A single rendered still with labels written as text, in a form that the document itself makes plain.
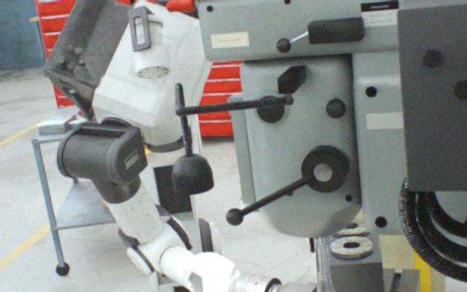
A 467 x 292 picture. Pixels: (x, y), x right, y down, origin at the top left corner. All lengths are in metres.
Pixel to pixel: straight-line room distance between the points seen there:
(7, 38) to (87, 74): 11.08
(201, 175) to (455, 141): 0.54
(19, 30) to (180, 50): 10.95
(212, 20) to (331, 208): 0.35
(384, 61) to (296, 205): 0.28
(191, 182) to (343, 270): 0.45
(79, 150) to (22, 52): 11.02
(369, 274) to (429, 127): 0.76
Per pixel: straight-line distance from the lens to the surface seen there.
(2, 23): 12.61
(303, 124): 1.15
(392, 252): 3.24
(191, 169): 1.25
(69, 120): 4.31
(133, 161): 1.50
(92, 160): 1.49
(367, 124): 1.10
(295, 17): 1.09
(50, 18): 6.76
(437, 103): 0.83
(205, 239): 1.95
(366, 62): 1.09
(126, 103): 1.51
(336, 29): 1.04
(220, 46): 1.13
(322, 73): 1.12
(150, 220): 1.62
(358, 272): 1.56
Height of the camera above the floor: 1.83
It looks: 17 degrees down
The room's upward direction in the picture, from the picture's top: 8 degrees counter-clockwise
